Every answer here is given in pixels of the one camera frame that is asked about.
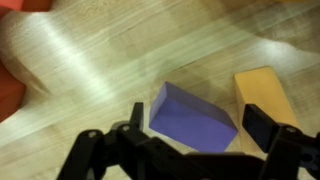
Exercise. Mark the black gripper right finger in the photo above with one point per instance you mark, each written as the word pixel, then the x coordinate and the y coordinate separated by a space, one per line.
pixel 287 147

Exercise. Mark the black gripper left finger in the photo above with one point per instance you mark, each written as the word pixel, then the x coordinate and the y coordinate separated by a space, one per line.
pixel 139 156

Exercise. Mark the purple foam block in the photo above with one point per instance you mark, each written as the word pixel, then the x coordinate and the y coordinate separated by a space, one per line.
pixel 190 120

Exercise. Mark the orange rectangular foam block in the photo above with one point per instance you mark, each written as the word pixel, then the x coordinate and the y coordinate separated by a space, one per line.
pixel 261 87

